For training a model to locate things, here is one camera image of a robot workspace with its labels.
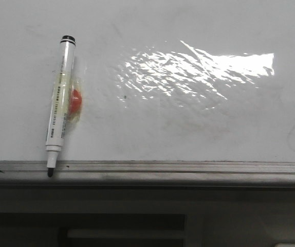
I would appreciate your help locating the red round magnet with tape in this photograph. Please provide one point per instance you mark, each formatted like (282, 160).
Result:
(75, 100)

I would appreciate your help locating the white whiteboard marker pen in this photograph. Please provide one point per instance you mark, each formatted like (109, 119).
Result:
(60, 103)

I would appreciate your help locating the white glossy whiteboard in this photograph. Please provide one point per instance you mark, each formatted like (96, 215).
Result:
(160, 80)

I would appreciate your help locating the grey aluminium whiteboard tray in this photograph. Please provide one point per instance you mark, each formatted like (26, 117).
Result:
(150, 174)

